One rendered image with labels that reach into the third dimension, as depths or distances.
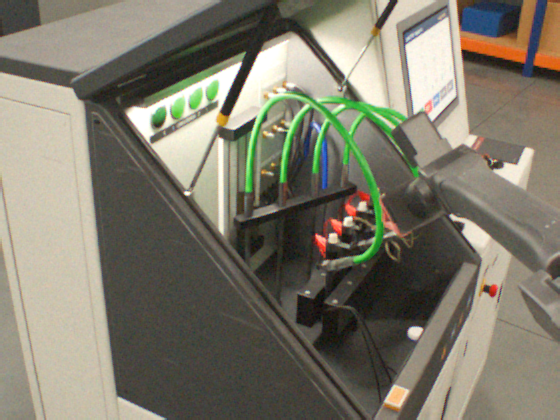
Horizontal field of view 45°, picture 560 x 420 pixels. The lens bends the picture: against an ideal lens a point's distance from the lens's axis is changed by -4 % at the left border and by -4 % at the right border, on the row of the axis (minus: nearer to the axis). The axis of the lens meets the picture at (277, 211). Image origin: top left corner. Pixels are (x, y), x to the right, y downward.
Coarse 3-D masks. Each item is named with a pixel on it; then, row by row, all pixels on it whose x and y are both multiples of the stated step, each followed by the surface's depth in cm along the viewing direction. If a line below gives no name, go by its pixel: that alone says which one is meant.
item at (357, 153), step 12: (276, 96) 132; (288, 96) 129; (300, 96) 127; (264, 108) 136; (324, 108) 123; (336, 120) 122; (252, 132) 142; (348, 132) 121; (252, 144) 143; (348, 144) 120; (252, 156) 145; (360, 156) 119; (252, 168) 147; (252, 180) 149; (372, 180) 119; (252, 192) 150; (372, 192) 119; (372, 252) 123
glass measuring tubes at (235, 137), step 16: (240, 112) 154; (256, 112) 155; (224, 128) 147; (240, 128) 148; (224, 144) 150; (240, 144) 153; (256, 144) 159; (224, 160) 151; (240, 160) 154; (256, 160) 161; (224, 176) 153; (240, 176) 156; (256, 176) 163; (224, 192) 155; (240, 192) 158; (256, 192) 165; (224, 208) 157; (240, 208) 160; (256, 208) 167; (224, 224) 159; (240, 240) 164; (256, 240) 171; (240, 256) 165
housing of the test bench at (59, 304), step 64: (192, 0) 159; (0, 64) 120; (64, 64) 115; (0, 128) 127; (64, 128) 119; (0, 192) 135; (64, 192) 126; (64, 256) 134; (64, 320) 143; (64, 384) 154
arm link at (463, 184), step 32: (448, 160) 85; (480, 160) 79; (448, 192) 79; (480, 192) 71; (512, 192) 67; (480, 224) 73; (512, 224) 62; (544, 224) 58; (544, 256) 54; (544, 288) 52; (544, 320) 52
